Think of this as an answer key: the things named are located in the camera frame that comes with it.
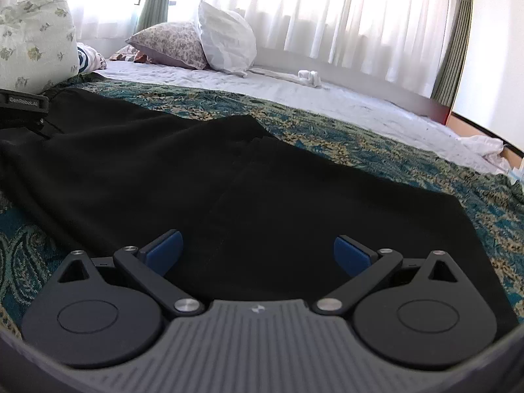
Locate black pants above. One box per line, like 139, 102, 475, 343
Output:
1, 89, 518, 334

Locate leaf print folded duvet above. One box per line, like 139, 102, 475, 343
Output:
0, 0, 79, 94

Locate blue striped cushion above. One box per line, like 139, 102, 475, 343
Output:
77, 43, 106, 74

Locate teal paisley bedspread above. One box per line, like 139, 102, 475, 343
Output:
1, 74, 523, 336

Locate green curtain left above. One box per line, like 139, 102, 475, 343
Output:
135, 0, 170, 32

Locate green curtain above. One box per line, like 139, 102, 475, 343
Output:
135, 0, 170, 32
431, 0, 473, 108

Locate floral grey pillow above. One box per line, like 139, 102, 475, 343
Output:
126, 22, 208, 70

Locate white bed sheet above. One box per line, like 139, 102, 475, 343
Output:
98, 60, 511, 174

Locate crumpled white cloth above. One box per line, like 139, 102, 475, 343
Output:
458, 135, 511, 172

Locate small white cloth bundle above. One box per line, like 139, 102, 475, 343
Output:
297, 69, 322, 88

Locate white pillow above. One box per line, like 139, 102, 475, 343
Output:
197, 1, 257, 77

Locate green curtain right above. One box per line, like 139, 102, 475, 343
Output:
431, 0, 473, 108

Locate white sheer curtain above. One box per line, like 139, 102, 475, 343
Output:
7, 0, 458, 100

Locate wooden bed frame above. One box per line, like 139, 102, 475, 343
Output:
249, 49, 518, 174

